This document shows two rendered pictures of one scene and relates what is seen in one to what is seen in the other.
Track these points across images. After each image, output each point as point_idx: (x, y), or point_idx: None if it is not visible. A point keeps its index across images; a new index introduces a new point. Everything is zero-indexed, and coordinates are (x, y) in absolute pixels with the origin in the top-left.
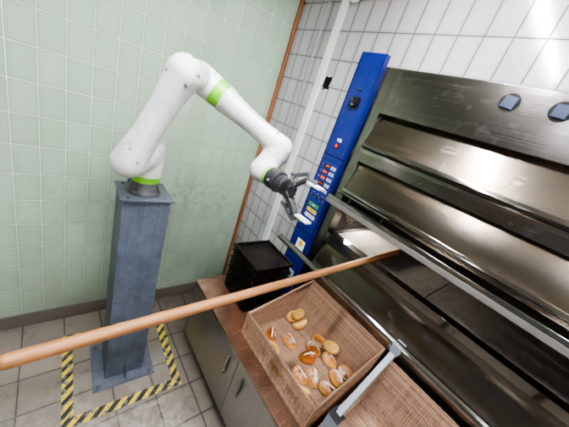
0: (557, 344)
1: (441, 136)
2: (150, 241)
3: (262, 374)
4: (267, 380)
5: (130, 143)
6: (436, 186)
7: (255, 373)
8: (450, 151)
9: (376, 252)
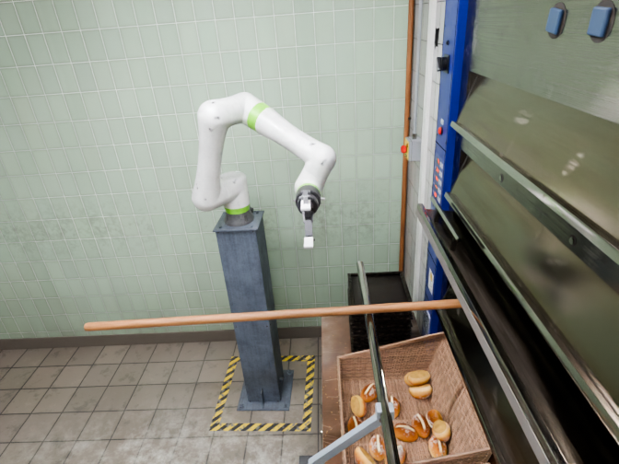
0: (539, 451)
1: (519, 94)
2: (248, 268)
3: (336, 429)
4: (337, 437)
5: (196, 183)
6: (512, 180)
7: (329, 425)
8: (522, 118)
9: None
